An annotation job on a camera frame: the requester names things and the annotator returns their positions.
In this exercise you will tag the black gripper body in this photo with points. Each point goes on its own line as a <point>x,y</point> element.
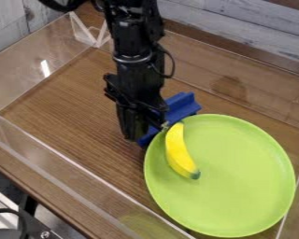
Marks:
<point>136,84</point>

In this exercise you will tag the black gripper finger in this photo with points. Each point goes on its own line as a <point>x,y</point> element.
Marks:
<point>132,121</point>
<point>156,119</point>

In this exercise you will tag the yellow toy banana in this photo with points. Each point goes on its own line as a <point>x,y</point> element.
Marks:
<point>178,155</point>

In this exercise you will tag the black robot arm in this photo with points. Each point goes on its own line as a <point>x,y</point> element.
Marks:
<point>134,24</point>

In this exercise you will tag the green round plate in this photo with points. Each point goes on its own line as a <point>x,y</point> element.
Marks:
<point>245,190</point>

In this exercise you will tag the blue plastic block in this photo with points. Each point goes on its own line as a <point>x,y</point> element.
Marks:
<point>183,106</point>

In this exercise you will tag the clear acrylic front wall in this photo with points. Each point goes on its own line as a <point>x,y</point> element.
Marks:
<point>99,209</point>

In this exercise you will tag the black metal table frame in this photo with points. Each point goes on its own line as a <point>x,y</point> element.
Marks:
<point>33,229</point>

